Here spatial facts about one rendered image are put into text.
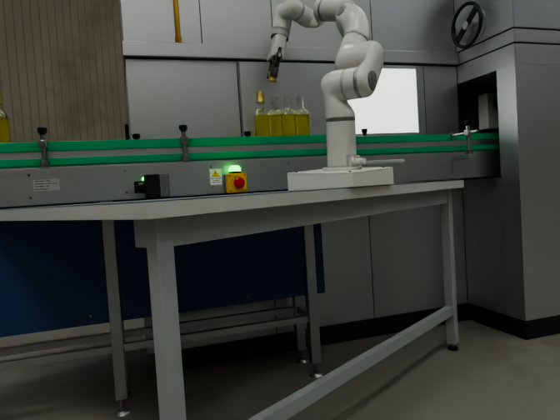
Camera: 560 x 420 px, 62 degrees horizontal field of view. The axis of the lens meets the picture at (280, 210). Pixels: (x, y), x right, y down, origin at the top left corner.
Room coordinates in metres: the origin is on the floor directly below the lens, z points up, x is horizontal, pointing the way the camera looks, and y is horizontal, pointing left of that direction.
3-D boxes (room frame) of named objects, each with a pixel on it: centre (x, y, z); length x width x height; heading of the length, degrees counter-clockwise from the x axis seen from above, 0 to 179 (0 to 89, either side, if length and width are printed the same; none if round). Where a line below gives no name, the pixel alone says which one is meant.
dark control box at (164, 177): (1.61, 0.42, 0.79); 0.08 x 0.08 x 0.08; 18
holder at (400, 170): (1.86, -0.37, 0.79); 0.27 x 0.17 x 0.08; 18
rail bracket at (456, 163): (2.09, -0.84, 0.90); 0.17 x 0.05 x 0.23; 18
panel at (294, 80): (2.18, -0.29, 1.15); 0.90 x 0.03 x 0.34; 108
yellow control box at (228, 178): (1.70, 0.15, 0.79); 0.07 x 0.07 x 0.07; 18
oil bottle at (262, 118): (1.93, 0.05, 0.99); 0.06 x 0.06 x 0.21; 17
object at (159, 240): (1.50, -0.22, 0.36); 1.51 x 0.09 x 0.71; 138
